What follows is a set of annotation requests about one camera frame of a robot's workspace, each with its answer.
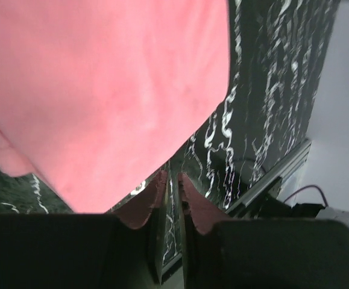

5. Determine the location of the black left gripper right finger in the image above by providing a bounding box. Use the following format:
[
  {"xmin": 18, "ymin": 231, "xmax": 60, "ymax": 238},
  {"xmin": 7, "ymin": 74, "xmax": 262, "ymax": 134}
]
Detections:
[{"xmin": 178, "ymin": 174, "xmax": 349, "ymax": 288}]

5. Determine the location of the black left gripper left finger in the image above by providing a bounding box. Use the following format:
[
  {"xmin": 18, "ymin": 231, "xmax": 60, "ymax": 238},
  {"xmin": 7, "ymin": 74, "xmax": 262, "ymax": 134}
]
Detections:
[{"xmin": 0, "ymin": 170, "xmax": 168, "ymax": 288}]

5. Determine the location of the pink t-shirt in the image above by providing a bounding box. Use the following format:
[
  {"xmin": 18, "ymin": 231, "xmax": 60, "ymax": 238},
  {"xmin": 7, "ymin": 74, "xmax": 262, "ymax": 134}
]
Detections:
[{"xmin": 0, "ymin": 1, "xmax": 230, "ymax": 213}]

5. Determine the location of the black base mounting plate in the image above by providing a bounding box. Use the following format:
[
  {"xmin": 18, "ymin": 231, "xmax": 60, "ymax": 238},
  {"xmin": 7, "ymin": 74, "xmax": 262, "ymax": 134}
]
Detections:
[{"xmin": 231, "ymin": 192, "xmax": 295, "ymax": 220}]

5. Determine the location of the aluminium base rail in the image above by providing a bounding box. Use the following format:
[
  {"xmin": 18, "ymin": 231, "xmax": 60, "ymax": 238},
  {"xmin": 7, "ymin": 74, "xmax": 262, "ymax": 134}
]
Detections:
[{"xmin": 226, "ymin": 138, "xmax": 312, "ymax": 217}]

